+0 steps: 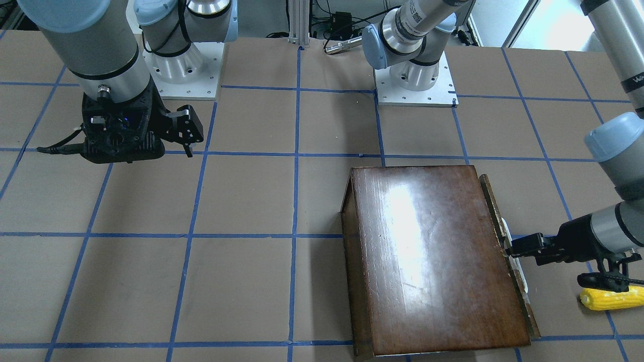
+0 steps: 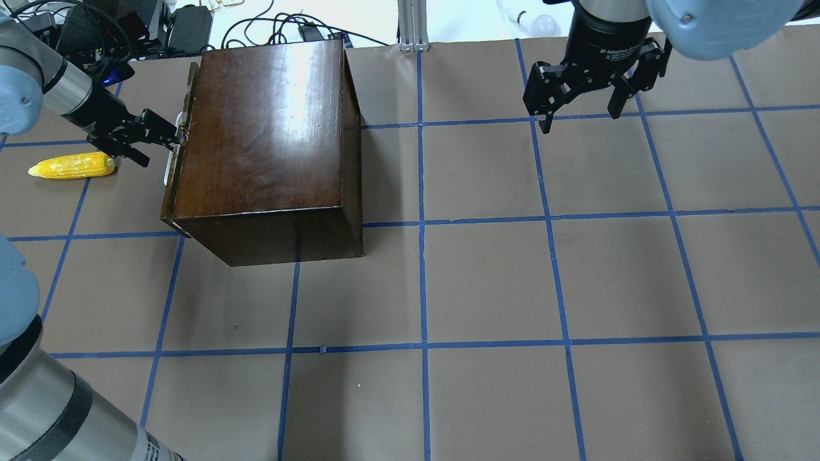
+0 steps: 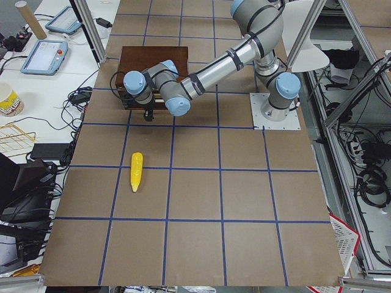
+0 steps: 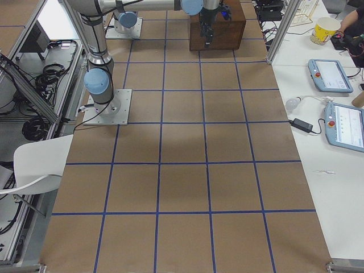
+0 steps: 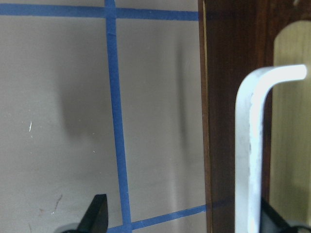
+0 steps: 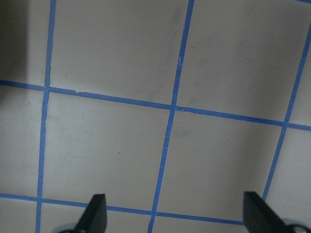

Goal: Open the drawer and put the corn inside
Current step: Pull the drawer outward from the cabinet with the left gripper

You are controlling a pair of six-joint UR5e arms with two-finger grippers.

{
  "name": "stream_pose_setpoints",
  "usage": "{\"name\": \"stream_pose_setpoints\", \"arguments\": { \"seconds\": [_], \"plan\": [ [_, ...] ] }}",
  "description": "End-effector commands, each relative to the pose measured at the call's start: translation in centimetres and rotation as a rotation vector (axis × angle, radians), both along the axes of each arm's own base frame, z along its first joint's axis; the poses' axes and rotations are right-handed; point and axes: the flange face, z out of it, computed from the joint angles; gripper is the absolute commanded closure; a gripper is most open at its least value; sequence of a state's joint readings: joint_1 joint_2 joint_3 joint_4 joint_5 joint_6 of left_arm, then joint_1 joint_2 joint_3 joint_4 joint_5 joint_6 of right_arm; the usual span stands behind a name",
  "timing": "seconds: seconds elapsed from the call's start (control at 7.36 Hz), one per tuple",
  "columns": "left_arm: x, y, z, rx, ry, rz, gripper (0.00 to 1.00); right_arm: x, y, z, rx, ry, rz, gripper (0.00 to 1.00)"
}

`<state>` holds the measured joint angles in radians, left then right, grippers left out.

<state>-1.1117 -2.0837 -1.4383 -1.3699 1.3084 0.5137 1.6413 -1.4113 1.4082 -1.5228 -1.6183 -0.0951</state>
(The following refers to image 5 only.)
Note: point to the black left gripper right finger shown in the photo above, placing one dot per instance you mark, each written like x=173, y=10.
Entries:
x=272, y=222

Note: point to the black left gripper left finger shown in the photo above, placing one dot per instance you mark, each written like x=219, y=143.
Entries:
x=95, y=219

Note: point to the silver drawer handle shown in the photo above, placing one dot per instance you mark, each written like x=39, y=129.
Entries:
x=249, y=111

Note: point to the dark wooden drawer box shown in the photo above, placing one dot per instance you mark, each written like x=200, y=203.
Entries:
x=238, y=73

